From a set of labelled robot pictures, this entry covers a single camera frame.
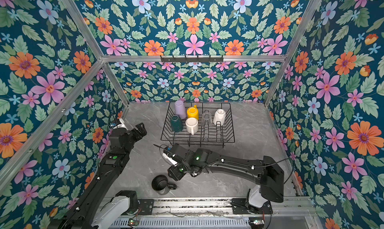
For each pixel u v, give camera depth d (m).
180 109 1.01
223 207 0.75
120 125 0.68
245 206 0.66
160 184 0.80
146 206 0.74
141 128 0.73
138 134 0.71
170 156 0.54
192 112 0.99
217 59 0.91
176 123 0.96
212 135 1.00
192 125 0.93
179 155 0.54
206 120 0.99
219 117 0.97
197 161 0.51
